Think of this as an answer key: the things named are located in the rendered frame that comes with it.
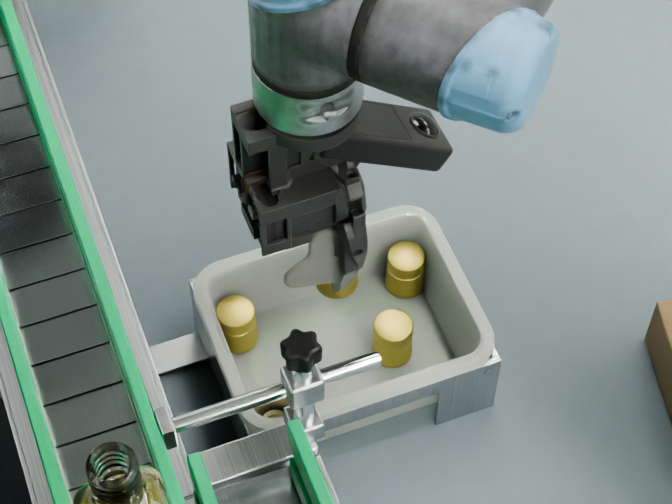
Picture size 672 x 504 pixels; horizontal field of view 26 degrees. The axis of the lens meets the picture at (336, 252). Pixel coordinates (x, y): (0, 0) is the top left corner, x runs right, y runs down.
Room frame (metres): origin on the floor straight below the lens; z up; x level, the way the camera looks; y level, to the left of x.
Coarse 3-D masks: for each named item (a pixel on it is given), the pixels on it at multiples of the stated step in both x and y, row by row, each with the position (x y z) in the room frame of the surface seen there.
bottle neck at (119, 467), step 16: (96, 448) 0.37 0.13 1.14; (112, 448) 0.37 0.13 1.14; (128, 448) 0.37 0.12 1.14; (96, 464) 0.37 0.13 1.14; (112, 464) 0.37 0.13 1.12; (128, 464) 0.36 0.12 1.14; (96, 480) 0.35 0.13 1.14; (112, 480) 0.35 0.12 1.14; (128, 480) 0.35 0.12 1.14; (96, 496) 0.35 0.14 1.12; (112, 496) 0.35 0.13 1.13; (128, 496) 0.35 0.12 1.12; (144, 496) 0.36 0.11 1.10
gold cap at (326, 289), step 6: (354, 282) 0.65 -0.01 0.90; (318, 288) 0.65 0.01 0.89; (324, 288) 0.64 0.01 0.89; (330, 288) 0.64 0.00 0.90; (348, 288) 0.64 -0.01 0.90; (354, 288) 0.65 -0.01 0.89; (324, 294) 0.64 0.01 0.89; (330, 294) 0.64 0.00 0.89; (336, 294) 0.64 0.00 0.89; (342, 294) 0.64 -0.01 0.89; (348, 294) 0.64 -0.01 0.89
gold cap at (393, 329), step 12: (384, 312) 0.67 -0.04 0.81; (396, 312) 0.67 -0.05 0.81; (384, 324) 0.66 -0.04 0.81; (396, 324) 0.66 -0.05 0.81; (408, 324) 0.66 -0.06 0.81; (384, 336) 0.65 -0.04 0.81; (396, 336) 0.65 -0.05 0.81; (408, 336) 0.65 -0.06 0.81; (372, 348) 0.66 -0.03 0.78; (384, 348) 0.64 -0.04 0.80; (396, 348) 0.64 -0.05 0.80; (408, 348) 0.65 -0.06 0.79; (384, 360) 0.64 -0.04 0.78; (396, 360) 0.64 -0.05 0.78; (408, 360) 0.65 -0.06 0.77
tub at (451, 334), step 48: (384, 240) 0.75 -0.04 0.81; (432, 240) 0.73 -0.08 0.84; (240, 288) 0.70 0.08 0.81; (288, 288) 0.71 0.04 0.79; (384, 288) 0.73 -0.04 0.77; (432, 288) 0.71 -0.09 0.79; (288, 336) 0.67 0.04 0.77; (336, 336) 0.67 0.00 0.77; (432, 336) 0.67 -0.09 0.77; (480, 336) 0.63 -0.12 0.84; (240, 384) 0.59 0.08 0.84; (336, 384) 0.63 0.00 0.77; (384, 384) 0.59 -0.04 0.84
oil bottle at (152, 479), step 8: (144, 472) 0.39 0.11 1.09; (152, 472) 0.39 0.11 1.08; (144, 480) 0.38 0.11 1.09; (152, 480) 0.38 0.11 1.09; (160, 480) 0.38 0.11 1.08; (80, 488) 0.38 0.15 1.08; (88, 488) 0.38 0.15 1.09; (144, 488) 0.37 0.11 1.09; (152, 488) 0.37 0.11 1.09; (160, 488) 0.38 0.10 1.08; (80, 496) 0.37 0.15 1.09; (88, 496) 0.37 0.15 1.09; (152, 496) 0.37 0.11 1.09; (160, 496) 0.37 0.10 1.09; (168, 496) 0.38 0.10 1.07
